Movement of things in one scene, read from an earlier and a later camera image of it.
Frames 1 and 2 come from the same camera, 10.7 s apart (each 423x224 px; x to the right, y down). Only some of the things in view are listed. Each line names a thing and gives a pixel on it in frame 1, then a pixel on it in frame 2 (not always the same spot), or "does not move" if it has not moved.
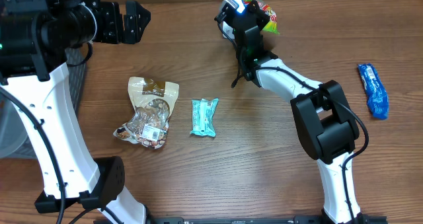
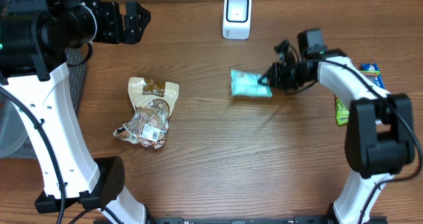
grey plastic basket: (15, 140) does not move
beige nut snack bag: (154, 102) does not move
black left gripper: (115, 33) does not move
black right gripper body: (258, 16) to (287, 74)
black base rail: (247, 220) does not move
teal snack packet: (203, 120) to (244, 83)
